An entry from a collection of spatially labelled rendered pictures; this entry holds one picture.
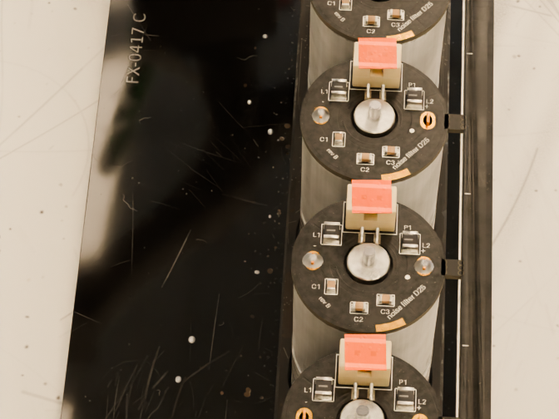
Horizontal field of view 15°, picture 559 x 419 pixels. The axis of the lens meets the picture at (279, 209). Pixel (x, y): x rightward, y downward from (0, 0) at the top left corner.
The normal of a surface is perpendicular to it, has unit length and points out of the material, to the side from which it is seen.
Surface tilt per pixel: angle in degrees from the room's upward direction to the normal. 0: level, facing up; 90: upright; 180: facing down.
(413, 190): 90
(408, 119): 0
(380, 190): 0
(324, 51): 90
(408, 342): 90
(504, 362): 0
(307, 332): 90
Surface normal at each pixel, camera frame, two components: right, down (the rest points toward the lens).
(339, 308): 0.00, -0.50
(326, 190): -0.65, 0.65
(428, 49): 0.70, 0.62
